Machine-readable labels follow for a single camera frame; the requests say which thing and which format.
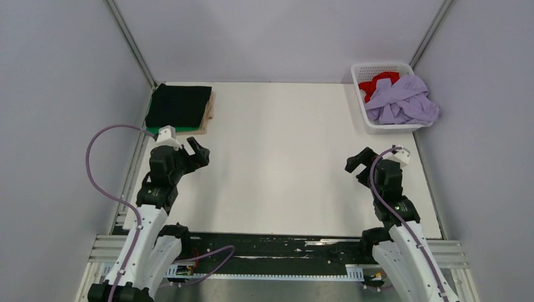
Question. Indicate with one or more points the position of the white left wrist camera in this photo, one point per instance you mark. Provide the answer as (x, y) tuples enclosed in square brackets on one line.
[(167, 138)]

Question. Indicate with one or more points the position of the red t shirt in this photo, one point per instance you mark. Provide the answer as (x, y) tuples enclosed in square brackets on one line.
[(369, 87)]

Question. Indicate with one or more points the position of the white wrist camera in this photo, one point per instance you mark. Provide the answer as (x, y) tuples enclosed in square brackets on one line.
[(399, 154), (167, 138)]

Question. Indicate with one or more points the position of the folded green t shirt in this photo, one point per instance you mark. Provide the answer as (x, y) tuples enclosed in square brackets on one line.
[(167, 129)]

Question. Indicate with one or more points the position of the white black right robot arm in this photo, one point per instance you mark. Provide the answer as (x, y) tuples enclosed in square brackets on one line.
[(399, 246)]

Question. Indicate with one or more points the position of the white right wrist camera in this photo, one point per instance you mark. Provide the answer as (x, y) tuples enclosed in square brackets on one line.
[(399, 154)]

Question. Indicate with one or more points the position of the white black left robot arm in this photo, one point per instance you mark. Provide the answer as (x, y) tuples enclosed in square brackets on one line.
[(152, 245)]

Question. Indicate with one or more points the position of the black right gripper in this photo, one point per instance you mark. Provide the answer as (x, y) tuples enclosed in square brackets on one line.
[(366, 157)]

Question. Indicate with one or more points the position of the folded beige t shirt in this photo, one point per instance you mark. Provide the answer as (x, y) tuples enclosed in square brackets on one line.
[(208, 116)]

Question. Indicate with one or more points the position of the lavender t shirt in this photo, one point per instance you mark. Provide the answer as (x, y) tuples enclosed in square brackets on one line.
[(405, 102)]

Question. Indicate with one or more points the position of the white plastic laundry basket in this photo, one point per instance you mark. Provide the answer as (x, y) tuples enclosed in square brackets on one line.
[(363, 72)]

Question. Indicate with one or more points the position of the black t shirt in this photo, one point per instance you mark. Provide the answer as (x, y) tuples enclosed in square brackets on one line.
[(178, 106)]

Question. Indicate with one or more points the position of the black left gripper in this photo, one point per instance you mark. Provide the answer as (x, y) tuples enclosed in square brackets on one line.
[(201, 158)]

